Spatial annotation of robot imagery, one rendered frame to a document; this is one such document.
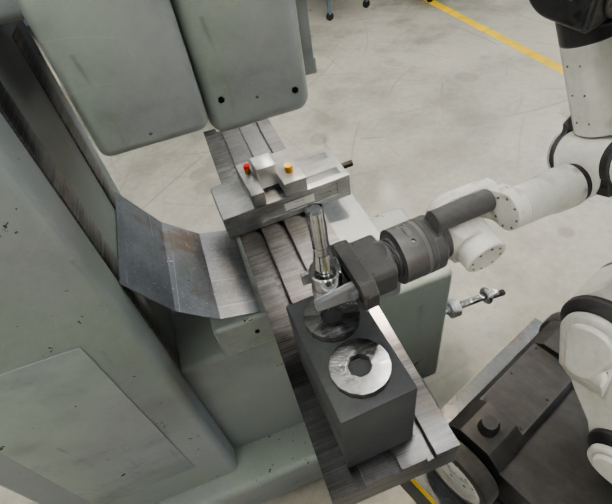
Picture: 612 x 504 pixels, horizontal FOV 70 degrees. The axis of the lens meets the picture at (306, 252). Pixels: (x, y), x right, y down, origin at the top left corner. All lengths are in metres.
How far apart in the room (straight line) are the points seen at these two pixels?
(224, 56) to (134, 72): 0.14
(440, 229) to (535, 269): 1.75
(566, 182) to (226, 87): 0.56
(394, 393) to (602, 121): 0.51
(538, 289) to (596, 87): 1.59
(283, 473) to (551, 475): 0.80
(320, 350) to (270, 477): 0.98
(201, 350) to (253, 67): 0.74
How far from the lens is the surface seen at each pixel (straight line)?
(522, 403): 1.29
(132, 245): 1.06
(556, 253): 2.48
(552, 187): 0.78
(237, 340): 1.13
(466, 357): 2.02
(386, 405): 0.65
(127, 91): 0.76
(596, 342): 0.91
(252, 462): 1.65
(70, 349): 0.97
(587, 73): 0.79
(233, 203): 1.15
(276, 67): 0.81
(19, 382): 1.04
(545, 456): 1.28
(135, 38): 0.74
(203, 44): 0.77
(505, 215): 0.77
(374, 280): 0.61
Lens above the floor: 1.72
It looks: 46 degrees down
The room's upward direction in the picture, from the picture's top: 11 degrees counter-clockwise
